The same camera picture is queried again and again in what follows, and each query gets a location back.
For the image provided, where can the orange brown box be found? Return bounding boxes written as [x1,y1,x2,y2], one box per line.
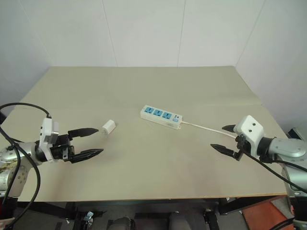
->
[241,200,295,230]

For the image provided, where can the white power strip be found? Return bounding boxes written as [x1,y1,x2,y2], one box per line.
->
[140,104,183,129]

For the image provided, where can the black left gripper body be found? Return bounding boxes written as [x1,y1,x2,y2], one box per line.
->
[49,134,76,164]

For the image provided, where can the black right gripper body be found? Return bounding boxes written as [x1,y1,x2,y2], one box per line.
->
[234,134,250,162]

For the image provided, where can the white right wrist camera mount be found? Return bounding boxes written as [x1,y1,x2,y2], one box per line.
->
[234,115,265,159]

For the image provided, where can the white plug adapter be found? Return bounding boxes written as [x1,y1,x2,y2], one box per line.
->
[101,119,117,134]

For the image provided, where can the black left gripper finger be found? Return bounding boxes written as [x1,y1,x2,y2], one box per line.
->
[67,128,100,140]
[71,148,105,164]

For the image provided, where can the white power strip cord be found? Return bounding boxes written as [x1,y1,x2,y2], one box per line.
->
[180,121,238,138]

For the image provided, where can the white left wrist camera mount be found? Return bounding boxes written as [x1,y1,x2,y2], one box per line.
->
[38,117,60,163]

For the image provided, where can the black table frame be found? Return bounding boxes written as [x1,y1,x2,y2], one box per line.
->
[14,193,288,230]

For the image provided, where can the black box by wall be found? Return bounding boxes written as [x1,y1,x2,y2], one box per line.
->
[287,126,307,141]

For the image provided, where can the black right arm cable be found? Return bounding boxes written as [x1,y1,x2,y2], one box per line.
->
[241,149,307,230]

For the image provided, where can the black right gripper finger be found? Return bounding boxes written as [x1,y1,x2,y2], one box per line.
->
[222,124,238,133]
[210,143,240,159]

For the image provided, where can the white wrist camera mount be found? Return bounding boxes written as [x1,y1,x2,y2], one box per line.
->
[38,117,60,163]
[234,115,265,159]

